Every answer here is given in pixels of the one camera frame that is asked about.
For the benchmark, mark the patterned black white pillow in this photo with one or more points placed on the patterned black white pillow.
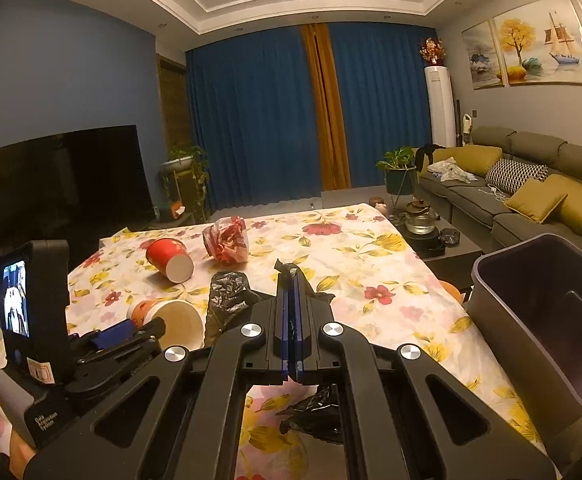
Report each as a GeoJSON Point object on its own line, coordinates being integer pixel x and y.
{"type": "Point", "coordinates": [508, 175]}

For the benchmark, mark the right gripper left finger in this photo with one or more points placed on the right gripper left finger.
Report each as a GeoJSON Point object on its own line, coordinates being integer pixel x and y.
{"type": "Point", "coordinates": [284, 319]}

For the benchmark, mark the floral tablecloth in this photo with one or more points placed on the floral tablecloth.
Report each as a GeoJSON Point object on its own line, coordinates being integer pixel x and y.
{"type": "Point", "coordinates": [421, 395]}

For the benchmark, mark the white clothes on sofa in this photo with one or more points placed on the white clothes on sofa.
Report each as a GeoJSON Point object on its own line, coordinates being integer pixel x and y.
{"type": "Point", "coordinates": [448, 170]}

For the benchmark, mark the mustard yellow cushion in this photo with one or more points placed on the mustard yellow cushion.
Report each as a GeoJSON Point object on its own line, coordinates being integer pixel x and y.
{"type": "Point", "coordinates": [476, 159]}
{"type": "Point", "coordinates": [536, 200]}

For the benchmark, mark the glass teapot on tray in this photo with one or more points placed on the glass teapot on tray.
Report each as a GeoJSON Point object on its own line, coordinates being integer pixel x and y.
{"type": "Point", "coordinates": [420, 230]}

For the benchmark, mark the artificial flower bouquet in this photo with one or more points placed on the artificial flower bouquet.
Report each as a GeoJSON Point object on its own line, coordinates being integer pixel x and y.
{"type": "Point", "coordinates": [433, 52]}

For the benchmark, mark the tree and sailboat painting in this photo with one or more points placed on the tree and sailboat painting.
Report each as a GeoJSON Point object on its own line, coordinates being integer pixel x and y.
{"type": "Point", "coordinates": [541, 43]}

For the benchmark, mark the black flat television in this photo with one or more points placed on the black flat television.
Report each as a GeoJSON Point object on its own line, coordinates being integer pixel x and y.
{"type": "Point", "coordinates": [76, 186]}

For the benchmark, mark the black plastic bag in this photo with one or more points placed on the black plastic bag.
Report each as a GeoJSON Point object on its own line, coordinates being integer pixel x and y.
{"type": "Point", "coordinates": [230, 304]}

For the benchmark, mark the small red paper cup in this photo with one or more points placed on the small red paper cup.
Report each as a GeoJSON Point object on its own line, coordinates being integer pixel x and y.
{"type": "Point", "coordinates": [171, 258]}

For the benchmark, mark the orange white paper cup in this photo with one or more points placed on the orange white paper cup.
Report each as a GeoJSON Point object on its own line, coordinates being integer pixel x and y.
{"type": "Point", "coordinates": [184, 326]}

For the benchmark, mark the blue window curtain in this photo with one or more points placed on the blue window curtain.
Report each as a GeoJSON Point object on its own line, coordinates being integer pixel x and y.
{"type": "Point", "coordinates": [252, 108]}

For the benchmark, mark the large mustard cushion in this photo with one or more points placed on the large mustard cushion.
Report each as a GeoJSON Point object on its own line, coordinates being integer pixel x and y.
{"type": "Point", "coordinates": [569, 212]}

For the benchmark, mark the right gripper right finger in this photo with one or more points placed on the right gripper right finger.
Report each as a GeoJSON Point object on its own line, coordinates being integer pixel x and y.
{"type": "Point", "coordinates": [314, 352]}

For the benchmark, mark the mustard yellow cushion far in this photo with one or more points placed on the mustard yellow cushion far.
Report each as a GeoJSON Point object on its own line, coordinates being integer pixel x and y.
{"type": "Point", "coordinates": [476, 159]}

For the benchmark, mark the orange centre curtain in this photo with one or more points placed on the orange centre curtain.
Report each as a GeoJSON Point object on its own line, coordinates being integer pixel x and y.
{"type": "Point", "coordinates": [333, 154]}

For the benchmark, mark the crumpled red white wrapper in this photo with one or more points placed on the crumpled red white wrapper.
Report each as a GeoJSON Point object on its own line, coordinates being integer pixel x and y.
{"type": "Point", "coordinates": [226, 240]}

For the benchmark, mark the small landscape painting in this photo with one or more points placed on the small landscape painting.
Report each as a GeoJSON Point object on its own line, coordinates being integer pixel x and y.
{"type": "Point", "coordinates": [484, 64]}

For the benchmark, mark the white standing air conditioner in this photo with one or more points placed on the white standing air conditioner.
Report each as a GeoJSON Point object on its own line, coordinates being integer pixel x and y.
{"type": "Point", "coordinates": [441, 106]}

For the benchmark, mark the white bowl plant on stand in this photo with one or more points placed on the white bowl plant on stand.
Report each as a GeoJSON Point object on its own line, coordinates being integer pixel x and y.
{"type": "Point", "coordinates": [186, 180]}

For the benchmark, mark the grey sectional sofa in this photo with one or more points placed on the grey sectional sofa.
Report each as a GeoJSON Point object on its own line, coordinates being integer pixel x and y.
{"type": "Point", "coordinates": [479, 211]}

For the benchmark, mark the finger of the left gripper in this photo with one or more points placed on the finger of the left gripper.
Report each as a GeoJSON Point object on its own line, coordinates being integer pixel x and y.
{"type": "Point", "coordinates": [86, 349]}
{"type": "Point", "coordinates": [114, 335]}

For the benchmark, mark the green potted floor plant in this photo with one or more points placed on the green potted floor plant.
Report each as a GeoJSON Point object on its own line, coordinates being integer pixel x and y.
{"type": "Point", "coordinates": [400, 172]}

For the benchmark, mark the mustard yellow cushion front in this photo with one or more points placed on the mustard yellow cushion front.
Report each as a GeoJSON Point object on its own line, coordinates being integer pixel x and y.
{"type": "Point", "coordinates": [536, 200]}

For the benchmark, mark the dark grey trash bin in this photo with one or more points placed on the dark grey trash bin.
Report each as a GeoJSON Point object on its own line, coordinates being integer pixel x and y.
{"type": "Point", "coordinates": [527, 304]}

